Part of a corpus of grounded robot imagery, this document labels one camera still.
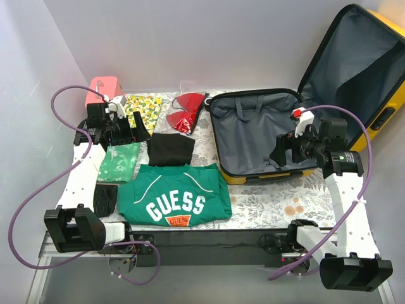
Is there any yellow lemon print cloth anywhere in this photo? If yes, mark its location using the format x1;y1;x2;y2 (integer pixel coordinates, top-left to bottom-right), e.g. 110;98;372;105
124;94;163;134

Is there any green GUESS t-shirt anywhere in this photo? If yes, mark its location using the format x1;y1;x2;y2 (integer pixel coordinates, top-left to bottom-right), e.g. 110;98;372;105
117;163;232;227

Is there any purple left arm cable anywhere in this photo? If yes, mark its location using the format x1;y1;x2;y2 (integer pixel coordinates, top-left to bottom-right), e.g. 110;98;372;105
8;85;161;286

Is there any black folded garment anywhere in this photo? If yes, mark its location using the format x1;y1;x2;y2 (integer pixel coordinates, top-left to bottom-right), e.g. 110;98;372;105
147;133;195;167

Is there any aluminium frame rail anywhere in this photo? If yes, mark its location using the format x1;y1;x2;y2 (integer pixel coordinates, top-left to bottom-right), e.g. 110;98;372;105
27;230;396;304

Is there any floral table cloth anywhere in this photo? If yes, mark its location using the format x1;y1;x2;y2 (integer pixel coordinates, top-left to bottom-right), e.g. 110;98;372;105
132;92;335;230

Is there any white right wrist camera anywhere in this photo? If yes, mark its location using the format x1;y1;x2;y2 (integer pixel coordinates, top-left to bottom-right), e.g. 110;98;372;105
292;107;315;138

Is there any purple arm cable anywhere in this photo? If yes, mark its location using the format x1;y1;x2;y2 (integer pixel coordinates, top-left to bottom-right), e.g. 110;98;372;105
268;104;373;281
8;85;161;286

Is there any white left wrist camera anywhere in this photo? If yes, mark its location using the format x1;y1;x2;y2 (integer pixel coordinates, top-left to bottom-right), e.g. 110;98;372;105
108;95;127;121

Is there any black striped folded cloth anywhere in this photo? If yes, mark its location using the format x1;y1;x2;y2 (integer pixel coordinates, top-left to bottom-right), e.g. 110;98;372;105
93;184;118;218

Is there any red bikini top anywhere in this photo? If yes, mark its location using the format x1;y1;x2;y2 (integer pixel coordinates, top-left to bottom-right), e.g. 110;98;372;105
166;92;209;135

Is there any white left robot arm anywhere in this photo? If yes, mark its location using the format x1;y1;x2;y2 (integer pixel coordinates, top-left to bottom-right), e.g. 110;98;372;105
44;101;140;253

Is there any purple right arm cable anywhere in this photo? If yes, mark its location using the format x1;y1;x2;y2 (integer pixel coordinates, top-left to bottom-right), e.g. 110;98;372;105
268;104;373;281

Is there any green tie-dye shirt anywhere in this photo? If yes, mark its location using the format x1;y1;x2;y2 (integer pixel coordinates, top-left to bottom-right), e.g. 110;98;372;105
97;143;140;184

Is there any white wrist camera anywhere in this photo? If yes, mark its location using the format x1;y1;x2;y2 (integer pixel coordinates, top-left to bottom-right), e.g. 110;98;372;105
108;95;127;121
292;107;315;138

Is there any yellow hard-shell suitcase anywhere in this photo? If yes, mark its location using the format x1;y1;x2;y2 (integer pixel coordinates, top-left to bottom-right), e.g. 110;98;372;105
209;4;404;184

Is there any pink vanity case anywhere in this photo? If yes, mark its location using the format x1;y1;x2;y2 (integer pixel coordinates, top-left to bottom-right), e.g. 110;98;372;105
90;76;124;101

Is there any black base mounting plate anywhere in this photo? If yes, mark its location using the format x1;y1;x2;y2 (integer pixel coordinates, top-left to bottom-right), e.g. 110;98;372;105
97;230;323;269

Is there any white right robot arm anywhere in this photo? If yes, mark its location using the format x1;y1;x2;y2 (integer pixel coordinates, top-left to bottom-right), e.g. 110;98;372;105
269;112;393;292

